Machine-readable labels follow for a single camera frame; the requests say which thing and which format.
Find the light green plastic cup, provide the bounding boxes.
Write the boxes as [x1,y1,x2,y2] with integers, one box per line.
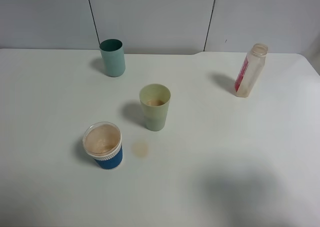
[139,83,171,132]

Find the drink bottle with red label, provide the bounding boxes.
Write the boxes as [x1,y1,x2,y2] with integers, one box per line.
[234,43,268,98]

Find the brown drink spill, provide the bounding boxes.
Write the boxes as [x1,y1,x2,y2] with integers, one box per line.
[131,140,149,158]

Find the blue sleeved clear cup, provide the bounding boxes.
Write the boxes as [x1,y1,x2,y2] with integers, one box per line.
[82,121,123,170]

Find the teal plastic cup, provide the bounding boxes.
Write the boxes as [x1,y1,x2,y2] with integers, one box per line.
[99,39,126,77]

